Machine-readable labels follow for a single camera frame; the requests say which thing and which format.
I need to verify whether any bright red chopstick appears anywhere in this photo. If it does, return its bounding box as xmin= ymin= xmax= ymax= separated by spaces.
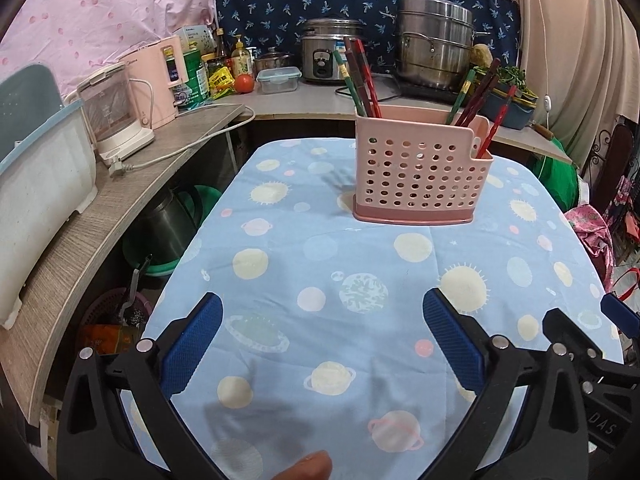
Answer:
xmin=352 ymin=38 xmax=382 ymax=118

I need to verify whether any fingertip at bottom edge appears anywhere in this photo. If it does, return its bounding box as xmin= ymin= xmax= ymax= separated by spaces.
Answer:
xmin=273 ymin=451 xmax=333 ymax=480

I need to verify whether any red chopstick black end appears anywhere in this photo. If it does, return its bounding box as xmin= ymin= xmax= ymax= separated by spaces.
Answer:
xmin=475 ymin=84 xmax=518 ymax=159

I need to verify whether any white glass kettle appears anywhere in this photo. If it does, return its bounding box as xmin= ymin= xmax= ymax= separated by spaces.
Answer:
xmin=64 ymin=63 xmax=155 ymax=167

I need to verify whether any white power cable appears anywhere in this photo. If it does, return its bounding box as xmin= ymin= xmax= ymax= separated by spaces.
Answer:
xmin=106 ymin=102 xmax=257 ymax=179

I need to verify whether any beige curtain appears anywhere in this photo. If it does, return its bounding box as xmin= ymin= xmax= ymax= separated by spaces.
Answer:
xmin=514 ymin=0 xmax=639 ymax=166

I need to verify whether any pink water dispenser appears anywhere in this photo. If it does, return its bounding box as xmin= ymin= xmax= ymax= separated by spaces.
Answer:
xmin=119 ymin=36 xmax=189 ymax=129

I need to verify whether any clear food container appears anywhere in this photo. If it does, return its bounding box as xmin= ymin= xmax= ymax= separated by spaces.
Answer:
xmin=257 ymin=66 xmax=302 ymax=94

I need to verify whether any green chopstick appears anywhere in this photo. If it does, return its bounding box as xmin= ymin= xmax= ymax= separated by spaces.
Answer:
xmin=333 ymin=50 xmax=367 ymax=116

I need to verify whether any yellow oil bottle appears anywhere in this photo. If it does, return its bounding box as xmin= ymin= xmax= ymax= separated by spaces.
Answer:
xmin=231 ymin=35 xmax=253 ymax=78

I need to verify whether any blue planter with greens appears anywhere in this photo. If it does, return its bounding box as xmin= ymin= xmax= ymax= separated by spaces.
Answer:
xmin=478 ymin=65 xmax=538 ymax=130

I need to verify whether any blue planet print tablecloth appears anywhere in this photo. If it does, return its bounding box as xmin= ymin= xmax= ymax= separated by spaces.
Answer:
xmin=145 ymin=139 xmax=623 ymax=479

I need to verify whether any pink perforated utensil holder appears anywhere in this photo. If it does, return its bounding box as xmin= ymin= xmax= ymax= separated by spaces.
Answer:
xmin=352 ymin=105 xmax=494 ymax=226

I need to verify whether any stainless steel steamer pot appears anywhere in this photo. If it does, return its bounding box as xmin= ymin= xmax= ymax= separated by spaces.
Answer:
xmin=396 ymin=0 xmax=486 ymax=90

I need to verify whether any yellow snack packet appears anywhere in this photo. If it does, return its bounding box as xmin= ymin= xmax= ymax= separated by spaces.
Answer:
xmin=208 ymin=66 xmax=235 ymax=100

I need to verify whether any dark red chopstick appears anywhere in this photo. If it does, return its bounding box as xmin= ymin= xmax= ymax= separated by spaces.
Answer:
xmin=458 ymin=57 xmax=502 ymax=128
xmin=345 ymin=37 xmax=373 ymax=117

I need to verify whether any small steel lidded pot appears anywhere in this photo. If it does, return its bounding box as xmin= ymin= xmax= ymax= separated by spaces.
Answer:
xmin=255 ymin=47 xmax=293 ymax=73

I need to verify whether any silver rice cooker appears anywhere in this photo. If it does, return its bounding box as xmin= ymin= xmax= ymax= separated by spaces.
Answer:
xmin=300 ymin=18 xmax=363 ymax=84

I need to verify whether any red tomato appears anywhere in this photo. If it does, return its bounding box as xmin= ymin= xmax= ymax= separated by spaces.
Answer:
xmin=234 ymin=74 xmax=255 ymax=94

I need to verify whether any white plastic tub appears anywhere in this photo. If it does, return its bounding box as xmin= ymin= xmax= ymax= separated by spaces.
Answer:
xmin=1 ymin=64 xmax=96 ymax=330

